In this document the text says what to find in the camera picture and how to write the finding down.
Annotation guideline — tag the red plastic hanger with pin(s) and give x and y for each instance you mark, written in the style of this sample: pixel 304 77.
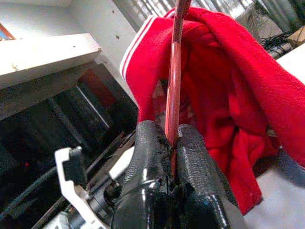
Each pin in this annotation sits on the red plastic hanger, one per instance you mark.
pixel 175 71

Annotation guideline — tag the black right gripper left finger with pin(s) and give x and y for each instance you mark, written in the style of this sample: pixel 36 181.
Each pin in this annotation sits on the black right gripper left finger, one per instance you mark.
pixel 147 155

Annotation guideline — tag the white wooden shelf board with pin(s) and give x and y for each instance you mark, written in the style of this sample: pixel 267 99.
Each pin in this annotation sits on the white wooden shelf board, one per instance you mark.
pixel 43 55

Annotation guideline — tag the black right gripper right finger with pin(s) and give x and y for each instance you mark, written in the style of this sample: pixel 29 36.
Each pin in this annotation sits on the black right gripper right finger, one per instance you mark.
pixel 197 171

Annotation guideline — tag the red polo shirt white trim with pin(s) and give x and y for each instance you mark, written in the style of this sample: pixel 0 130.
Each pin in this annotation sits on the red polo shirt white trim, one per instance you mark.
pixel 238 71

